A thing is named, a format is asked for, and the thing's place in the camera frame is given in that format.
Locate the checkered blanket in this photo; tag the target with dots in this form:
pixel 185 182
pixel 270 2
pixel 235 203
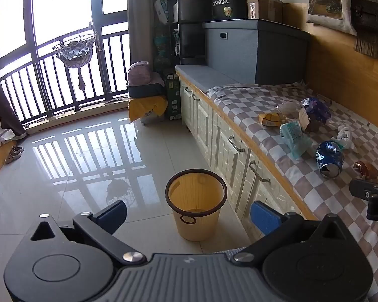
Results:
pixel 271 151

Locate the pink cloth bundle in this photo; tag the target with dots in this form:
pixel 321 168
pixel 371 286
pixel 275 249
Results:
pixel 138 72

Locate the brown fringed wall bag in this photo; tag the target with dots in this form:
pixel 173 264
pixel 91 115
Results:
pixel 368 15

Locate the brown paper bag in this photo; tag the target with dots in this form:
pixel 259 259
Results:
pixel 305 120

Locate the hanging net basket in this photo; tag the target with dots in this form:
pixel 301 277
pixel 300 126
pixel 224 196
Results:
pixel 74 53

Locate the embroidered wall tapestry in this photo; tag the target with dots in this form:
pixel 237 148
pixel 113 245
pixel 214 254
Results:
pixel 329 3

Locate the black balcony railing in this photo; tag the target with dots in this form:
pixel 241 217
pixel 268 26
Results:
pixel 50 78

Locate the cardboard box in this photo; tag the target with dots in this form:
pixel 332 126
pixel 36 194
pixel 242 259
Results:
pixel 267 8

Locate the white crumpled tissue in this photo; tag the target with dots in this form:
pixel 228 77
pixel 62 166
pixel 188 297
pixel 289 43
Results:
pixel 343 135

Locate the green carton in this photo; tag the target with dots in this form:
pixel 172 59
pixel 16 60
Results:
pixel 173 97

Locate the white storage box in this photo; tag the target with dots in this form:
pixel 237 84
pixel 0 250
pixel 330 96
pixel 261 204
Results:
pixel 151 119

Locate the yellow snack packet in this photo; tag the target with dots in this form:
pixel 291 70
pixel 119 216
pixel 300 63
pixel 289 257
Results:
pixel 271 119

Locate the white cabinet with wooden top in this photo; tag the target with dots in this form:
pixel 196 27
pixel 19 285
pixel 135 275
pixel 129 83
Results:
pixel 208 125

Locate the purple snack packet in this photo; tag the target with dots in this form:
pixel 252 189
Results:
pixel 318 110

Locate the grey curtain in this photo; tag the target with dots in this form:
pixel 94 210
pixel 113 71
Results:
pixel 145 15

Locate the green tissue packet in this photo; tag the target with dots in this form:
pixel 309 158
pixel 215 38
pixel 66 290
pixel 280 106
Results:
pixel 294 138

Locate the beige sandal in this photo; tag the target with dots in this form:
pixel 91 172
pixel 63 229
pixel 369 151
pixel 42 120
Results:
pixel 12 157
pixel 18 148

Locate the brown curtain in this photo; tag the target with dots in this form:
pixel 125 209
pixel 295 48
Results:
pixel 0 107

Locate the white plastic packet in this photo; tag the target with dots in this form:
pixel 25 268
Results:
pixel 163 9

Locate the black drawer tower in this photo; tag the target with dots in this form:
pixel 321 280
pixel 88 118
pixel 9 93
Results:
pixel 193 6

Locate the grey bench cushion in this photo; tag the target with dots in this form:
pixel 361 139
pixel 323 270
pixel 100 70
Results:
pixel 201 77

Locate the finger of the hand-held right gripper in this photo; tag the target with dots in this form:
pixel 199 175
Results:
pixel 360 188

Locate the crushed blue drink can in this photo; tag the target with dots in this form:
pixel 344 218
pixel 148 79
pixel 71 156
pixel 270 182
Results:
pixel 329 159

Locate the white wrapper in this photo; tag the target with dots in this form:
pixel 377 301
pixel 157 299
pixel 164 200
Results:
pixel 288 107

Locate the black box with flower print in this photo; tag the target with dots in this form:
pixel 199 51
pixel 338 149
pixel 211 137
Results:
pixel 230 6

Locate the brown shiny wrapper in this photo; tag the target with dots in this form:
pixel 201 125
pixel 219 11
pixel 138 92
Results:
pixel 365 170

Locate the yellow cloth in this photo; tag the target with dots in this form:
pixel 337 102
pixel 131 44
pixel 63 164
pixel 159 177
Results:
pixel 145 107

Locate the black bag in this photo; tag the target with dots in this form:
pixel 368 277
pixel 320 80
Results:
pixel 145 90

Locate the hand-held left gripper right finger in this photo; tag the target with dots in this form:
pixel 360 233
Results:
pixel 265 217

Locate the yellow wastebasket with brown rim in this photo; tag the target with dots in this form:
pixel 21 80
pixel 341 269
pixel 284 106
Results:
pixel 195 226

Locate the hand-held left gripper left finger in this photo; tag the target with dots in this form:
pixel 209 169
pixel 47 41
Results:
pixel 111 216

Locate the teal plastic packet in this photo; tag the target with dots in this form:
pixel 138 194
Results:
pixel 161 45

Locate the grey storage box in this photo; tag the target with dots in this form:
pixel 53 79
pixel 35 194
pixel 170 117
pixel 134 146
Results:
pixel 233 53

